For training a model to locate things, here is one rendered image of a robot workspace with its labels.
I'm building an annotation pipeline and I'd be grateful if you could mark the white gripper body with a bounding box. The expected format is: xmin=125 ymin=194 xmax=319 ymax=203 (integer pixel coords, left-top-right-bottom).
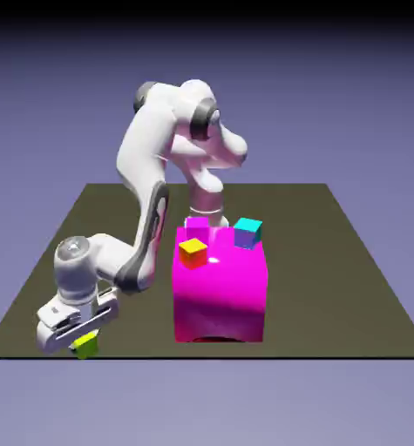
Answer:
xmin=36 ymin=294 xmax=121 ymax=355

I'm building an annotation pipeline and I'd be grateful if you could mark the large magenta box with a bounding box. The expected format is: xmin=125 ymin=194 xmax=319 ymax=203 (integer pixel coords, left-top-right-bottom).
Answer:
xmin=172 ymin=225 xmax=268 ymax=345

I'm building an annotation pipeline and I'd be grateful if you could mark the small magenta cube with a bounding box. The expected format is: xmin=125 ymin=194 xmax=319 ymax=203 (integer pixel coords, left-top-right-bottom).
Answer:
xmin=185 ymin=216 xmax=210 ymax=242

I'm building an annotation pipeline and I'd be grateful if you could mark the small lime cube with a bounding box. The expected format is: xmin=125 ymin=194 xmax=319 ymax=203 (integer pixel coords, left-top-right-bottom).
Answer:
xmin=70 ymin=331 xmax=100 ymax=361

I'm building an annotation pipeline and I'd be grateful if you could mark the small yellow cube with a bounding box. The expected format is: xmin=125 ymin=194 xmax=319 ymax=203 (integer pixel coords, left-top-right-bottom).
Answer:
xmin=178 ymin=237 xmax=208 ymax=271

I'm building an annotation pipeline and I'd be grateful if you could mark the small cyan cube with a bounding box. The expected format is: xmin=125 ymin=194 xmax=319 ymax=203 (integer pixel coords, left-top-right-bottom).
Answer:
xmin=233 ymin=217 xmax=264 ymax=251

